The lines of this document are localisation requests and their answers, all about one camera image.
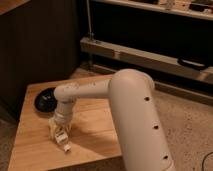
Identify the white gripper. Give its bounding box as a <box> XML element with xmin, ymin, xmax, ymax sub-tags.
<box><xmin>49</xmin><ymin>116</ymin><xmax>71</xmax><ymax>139</ymax></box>

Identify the white plastic bottle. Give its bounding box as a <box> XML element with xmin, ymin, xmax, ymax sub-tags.
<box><xmin>52</xmin><ymin>128</ymin><xmax>71</xmax><ymax>153</ymax></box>

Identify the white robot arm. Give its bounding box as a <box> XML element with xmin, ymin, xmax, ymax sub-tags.
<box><xmin>49</xmin><ymin>69</ymin><xmax>176</xmax><ymax>171</ymax></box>

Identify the black ceramic bowl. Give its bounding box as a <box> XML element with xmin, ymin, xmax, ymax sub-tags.
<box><xmin>34</xmin><ymin>87</ymin><xmax>57</xmax><ymax>113</ymax></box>

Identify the wooden table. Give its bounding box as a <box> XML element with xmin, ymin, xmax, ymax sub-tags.
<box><xmin>8</xmin><ymin>81</ymin><xmax>120</xmax><ymax>171</ymax></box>

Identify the dark wooden cabinet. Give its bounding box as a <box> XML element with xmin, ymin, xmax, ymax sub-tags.
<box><xmin>0</xmin><ymin>0</ymin><xmax>79</xmax><ymax>120</ymax></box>

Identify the grey metal pole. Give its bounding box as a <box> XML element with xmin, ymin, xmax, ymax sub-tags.
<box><xmin>86</xmin><ymin>0</ymin><xmax>94</xmax><ymax>41</ymax></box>

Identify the long beige metal beam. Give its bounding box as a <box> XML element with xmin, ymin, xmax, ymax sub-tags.
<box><xmin>80</xmin><ymin>37</ymin><xmax>213</xmax><ymax>85</ymax></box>

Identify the wooden shelf with items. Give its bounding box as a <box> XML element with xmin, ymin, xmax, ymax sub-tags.
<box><xmin>93</xmin><ymin>0</ymin><xmax>213</xmax><ymax>21</ymax></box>

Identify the black handle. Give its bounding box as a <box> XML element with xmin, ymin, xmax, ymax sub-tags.
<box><xmin>177</xmin><ymin>59</ymin><xmax>210</xmax><ymax>71</ymax></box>

